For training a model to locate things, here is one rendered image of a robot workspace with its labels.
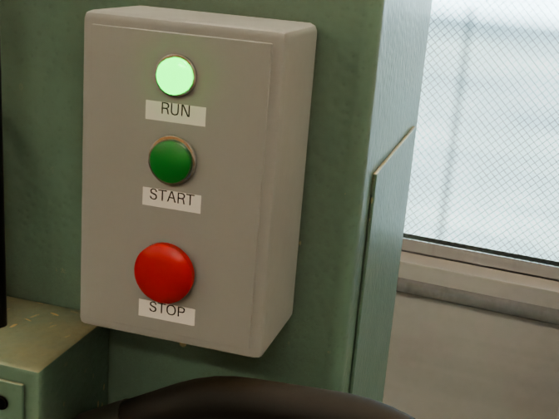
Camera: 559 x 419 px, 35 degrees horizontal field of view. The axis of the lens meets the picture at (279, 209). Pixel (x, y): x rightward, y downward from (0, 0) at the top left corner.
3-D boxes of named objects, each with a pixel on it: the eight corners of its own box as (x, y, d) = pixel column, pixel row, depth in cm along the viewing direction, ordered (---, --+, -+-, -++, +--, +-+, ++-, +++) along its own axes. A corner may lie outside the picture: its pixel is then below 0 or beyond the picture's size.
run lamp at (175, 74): (155, 94, 41) (157, 51, 40) (196, 99, 40) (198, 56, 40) (150, 96, 40) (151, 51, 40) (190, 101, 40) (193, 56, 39)
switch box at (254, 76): (127, 286, 51) (136, 4, 47) (294, 317, 49) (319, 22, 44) (75, 326, 45) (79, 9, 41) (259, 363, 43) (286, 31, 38)
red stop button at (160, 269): (139, 293, 44) (140, 235, 43) (195, 303, 43) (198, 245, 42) (130, 300, 43) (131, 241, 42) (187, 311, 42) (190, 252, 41)
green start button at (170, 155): (148, 181, 42) (150, 131, 41) (195, 188, 41) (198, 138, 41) (143, 184, 42) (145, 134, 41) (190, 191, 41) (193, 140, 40)
